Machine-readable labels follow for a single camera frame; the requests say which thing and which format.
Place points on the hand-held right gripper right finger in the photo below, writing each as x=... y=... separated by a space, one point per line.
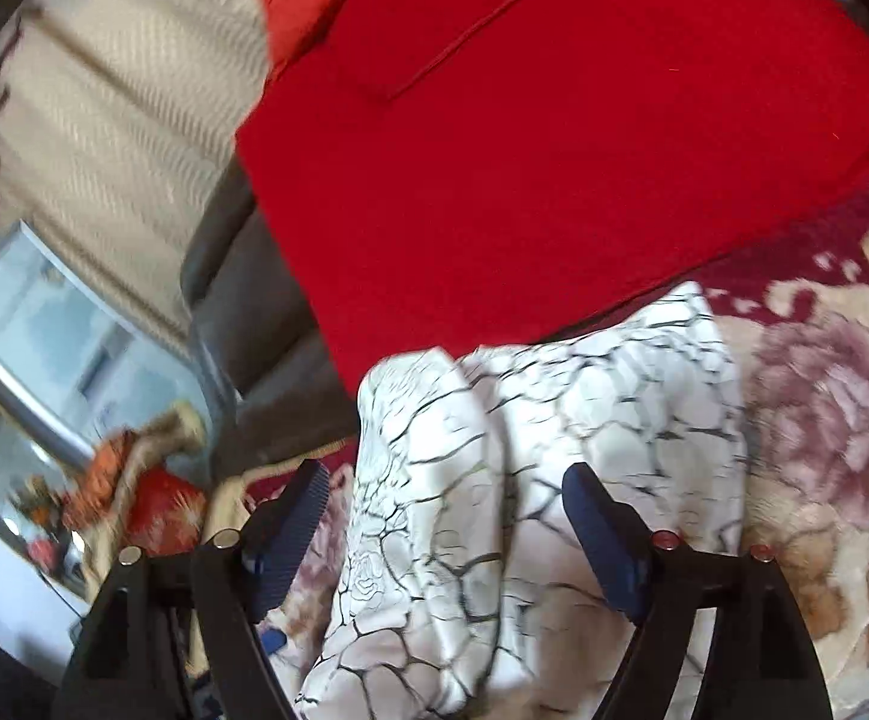
x=599 y=532

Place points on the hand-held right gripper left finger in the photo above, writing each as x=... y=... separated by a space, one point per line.
x=292 y=532

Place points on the white black-patterned coat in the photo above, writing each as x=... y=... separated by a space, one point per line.
x=434 y=465

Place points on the red cardboard box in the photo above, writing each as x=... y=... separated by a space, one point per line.
x=164 y=506

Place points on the dark brown leather sofa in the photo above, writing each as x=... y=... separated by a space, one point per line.
x=269 y=360

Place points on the orange black-patterned cloth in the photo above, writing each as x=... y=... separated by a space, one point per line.
x=100 y=472

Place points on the floral sofa blanket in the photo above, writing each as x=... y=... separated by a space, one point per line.
x=839 y=420

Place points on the silver refrigerator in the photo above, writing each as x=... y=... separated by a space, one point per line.
x=52 y=330

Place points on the red blanket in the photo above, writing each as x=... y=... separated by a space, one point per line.
x=554 y=165

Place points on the beige dotted curtain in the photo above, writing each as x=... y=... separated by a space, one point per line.
x=119 y=105

